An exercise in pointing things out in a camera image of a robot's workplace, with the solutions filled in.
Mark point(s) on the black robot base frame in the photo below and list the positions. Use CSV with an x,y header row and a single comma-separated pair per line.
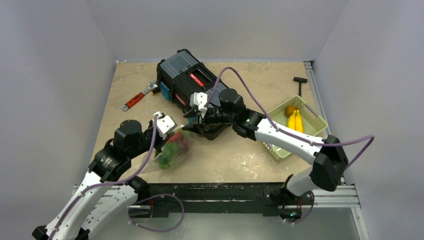
x,y
265,198

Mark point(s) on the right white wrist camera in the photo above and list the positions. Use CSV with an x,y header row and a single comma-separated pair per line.
x,y
199,101

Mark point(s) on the red handled adjustable wrench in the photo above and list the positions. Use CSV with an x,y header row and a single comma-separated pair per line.
x,y
134,100

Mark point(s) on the clear zip top bag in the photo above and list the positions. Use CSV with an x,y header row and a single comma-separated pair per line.
x,y
151,166

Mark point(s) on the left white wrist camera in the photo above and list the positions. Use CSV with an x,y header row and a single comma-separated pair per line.
x,y
164,124

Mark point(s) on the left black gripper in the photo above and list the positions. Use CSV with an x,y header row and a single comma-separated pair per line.
x,y
161,142

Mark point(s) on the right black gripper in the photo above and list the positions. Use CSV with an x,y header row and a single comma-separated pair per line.
x,y
202,120

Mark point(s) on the yellow banana bunch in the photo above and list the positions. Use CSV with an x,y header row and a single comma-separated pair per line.
x,y
295,122

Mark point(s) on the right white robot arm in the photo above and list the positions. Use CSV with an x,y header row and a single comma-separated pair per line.
x,y
259,127

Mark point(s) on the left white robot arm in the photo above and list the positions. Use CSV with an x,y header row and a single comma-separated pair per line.
x,y
106,168

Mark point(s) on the brown kiwi fruit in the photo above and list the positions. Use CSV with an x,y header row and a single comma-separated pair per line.
x,y
290,110

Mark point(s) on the dark red apple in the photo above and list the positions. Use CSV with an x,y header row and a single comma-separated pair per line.
x,y
182,141

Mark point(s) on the green bell pepper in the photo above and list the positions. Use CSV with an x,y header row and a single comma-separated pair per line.
x,y
168,157

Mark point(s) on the black plastic toolbox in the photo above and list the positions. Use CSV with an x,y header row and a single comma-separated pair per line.
x,y
180,76

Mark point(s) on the light green plastic basket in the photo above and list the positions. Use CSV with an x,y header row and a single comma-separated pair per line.
x,y
313,124

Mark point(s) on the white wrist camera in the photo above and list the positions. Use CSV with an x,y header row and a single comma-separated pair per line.
x,y
164,124
199,101

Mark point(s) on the black T-handle tool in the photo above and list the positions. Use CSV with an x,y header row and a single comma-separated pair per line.
x,y
300,82

